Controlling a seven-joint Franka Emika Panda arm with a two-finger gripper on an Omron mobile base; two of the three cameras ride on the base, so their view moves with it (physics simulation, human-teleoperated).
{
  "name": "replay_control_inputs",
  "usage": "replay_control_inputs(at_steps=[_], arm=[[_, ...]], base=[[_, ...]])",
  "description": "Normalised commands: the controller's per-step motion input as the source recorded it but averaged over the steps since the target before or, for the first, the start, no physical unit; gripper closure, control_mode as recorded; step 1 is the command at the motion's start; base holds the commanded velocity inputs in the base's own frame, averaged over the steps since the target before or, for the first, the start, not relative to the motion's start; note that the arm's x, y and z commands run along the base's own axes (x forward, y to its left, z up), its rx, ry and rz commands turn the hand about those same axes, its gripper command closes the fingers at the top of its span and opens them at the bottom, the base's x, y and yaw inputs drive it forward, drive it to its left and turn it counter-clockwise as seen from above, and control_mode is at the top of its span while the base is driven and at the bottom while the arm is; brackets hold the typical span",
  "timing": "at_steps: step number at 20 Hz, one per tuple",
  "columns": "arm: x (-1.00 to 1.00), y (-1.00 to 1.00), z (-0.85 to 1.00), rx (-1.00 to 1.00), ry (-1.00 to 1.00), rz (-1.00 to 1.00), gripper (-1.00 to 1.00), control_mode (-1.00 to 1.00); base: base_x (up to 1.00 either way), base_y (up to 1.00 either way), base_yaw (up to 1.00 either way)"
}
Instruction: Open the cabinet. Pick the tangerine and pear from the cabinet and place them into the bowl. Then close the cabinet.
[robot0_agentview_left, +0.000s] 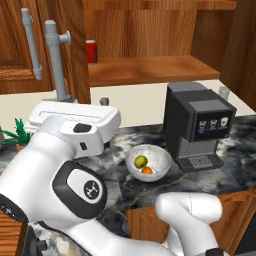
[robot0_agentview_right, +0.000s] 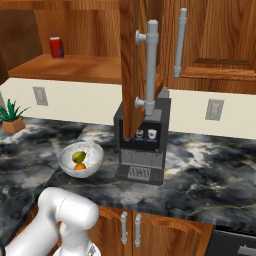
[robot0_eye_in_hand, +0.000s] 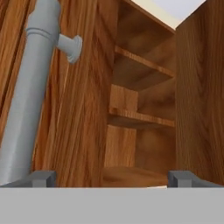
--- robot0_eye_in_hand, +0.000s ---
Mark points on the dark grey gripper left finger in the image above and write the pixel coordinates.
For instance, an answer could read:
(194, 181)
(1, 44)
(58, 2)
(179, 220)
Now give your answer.
(42, 178)

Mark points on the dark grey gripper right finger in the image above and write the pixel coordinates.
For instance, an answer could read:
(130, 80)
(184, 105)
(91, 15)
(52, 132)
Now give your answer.
(181, 178)

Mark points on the wooden cabinet with shelves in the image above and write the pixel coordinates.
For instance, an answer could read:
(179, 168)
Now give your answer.
(143, 116)

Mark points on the plain wooden cabinet door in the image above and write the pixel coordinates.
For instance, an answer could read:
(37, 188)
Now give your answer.
(201, 96)

